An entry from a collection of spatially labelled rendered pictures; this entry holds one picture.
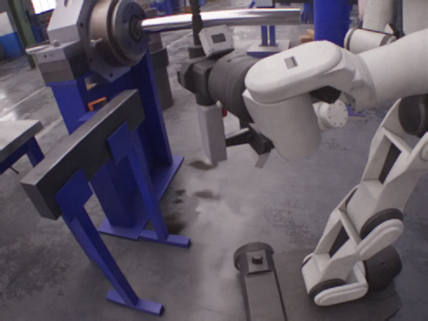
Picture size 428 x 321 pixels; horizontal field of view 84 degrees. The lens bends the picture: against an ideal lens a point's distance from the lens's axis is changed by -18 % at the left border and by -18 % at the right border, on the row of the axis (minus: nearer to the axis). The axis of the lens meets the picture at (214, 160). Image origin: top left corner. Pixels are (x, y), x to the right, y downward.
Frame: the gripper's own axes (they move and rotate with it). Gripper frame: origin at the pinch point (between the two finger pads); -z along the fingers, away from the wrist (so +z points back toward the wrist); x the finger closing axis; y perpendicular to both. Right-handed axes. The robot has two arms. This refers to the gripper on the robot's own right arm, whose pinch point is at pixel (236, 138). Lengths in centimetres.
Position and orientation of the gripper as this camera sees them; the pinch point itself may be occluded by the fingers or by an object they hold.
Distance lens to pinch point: 61.5
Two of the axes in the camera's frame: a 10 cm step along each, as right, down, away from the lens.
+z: 9.4, -2.7, 1.9
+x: -3.1, -5.2, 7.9
